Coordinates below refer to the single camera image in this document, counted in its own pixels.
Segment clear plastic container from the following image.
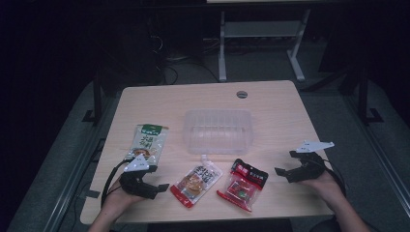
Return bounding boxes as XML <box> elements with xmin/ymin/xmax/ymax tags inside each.
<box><xmin>183</xmin><ymin>108</ymin><xmax>254</xmax><ymax>156</ymax></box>

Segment red and black snack packet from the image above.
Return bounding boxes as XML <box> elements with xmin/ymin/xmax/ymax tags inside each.
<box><xmin>216</xmin><ymin>158</ymin><xmax>270</xmax><ymax>213</ymax></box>

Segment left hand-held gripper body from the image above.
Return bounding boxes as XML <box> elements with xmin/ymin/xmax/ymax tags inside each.
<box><xmin>119</xmin><ymin>154</ymin><xmax>153</xmax><ymax>198</ymax></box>

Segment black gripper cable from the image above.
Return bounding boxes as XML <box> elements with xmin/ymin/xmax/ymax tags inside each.
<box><xmin>322</xmin><ymin>157</ymin><xmax>348</xmax><ymax>197</ymax></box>
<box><xmin>101</xmin><ymin>159</ymin><xmax>133</xmax><ymax>208</ymax></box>

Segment black metal stand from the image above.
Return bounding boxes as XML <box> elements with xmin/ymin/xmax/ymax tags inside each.
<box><xmin>355</xmin><ymin>64</ymin><xmax>385</xmax><ymax>126</ymax></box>
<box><xmin>81</xmin><ymin>71</ymin><xmax>104</xmax><ymax>126</ymax></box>

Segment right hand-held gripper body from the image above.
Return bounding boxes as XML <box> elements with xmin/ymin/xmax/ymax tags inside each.
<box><xmin>288</xmin><ymin>139</ymin><xmax>336</xmax><ymax>184</ymax></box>

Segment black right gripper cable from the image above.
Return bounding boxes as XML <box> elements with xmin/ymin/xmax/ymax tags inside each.
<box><xmin>322</xmin><ymin>157</ymin><xmax>348</xmax><ymax>197</ymax></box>

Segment white metal desk frame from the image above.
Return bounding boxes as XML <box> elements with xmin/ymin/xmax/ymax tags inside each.
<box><xmin>218</xmin><ymin>8</ymin><xmax>312</xmax><ymax>83</ymax></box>

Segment person's right hand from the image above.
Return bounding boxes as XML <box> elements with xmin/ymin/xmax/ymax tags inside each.
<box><xmin>299</xmin><ymin>170</ymin><xmax>344</xmax><ymax>202</ymax></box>

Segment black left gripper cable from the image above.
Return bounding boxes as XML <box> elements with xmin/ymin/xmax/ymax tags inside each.
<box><xmin>101</xmin><ymin>159</ymin><xmax>133</xmax><ymax>208</ymax></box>

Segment grey tape piece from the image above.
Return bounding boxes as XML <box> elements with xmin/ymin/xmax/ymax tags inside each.
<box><xmin>84</xmin><ymin>188</ymin><xmax>102</xmax><ymax>199</ymax></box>

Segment green and white food packet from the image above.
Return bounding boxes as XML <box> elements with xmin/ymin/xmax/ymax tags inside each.
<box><xmin>124</xmin><ymin>124</ymin><xmax>170</xmax><ymax>165</ymax></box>

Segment person's left hand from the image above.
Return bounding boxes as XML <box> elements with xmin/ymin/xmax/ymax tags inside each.
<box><xmin>104</xmin><ymin>180</ymin><xmax>144</xmax><ymax>216</ymax></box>

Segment black floor cables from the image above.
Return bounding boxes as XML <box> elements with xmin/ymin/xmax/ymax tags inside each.
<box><xmin>154</xmin><ymin>33</ymin><xmax>220</xmax><ymax>85</ymax></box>

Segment red and white sauce pouch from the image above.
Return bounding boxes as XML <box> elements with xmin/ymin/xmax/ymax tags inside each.
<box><xmin>169</xmin><ymin>154</ymin><xmax>224</xmax><ymax>209</ymax></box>

